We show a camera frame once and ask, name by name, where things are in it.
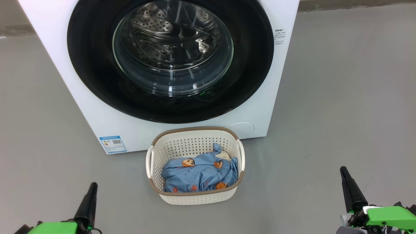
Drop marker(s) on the white front-load washing machine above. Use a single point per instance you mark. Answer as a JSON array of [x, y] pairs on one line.
[[65, 91]]

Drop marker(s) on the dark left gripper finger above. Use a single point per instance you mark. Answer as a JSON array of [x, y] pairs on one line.
[[87, 204]]

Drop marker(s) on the round white filter cover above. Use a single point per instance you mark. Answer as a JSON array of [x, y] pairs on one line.
[[241, 130]]

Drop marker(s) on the grey washing machine door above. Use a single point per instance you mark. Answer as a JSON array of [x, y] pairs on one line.
[[91, 65]]

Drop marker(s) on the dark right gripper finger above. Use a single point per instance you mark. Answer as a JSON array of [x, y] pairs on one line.
[[352, 195]]

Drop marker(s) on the blue energy label sticker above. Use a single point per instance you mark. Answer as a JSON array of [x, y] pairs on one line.
[[112, 144]]

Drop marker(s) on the printed black text notice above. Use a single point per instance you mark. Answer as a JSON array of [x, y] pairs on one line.
[[279, 36]]

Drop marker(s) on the cream perforated laundry basket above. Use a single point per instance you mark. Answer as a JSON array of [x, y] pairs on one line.
[[195, 198]]

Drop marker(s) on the light blue cartoon print garment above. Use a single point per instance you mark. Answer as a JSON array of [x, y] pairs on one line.
[[201, 175]]

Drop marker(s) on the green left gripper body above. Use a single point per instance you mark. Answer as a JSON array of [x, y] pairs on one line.
[[55, 228]]

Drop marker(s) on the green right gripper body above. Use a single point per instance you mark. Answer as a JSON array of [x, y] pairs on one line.
[[390, 217]]

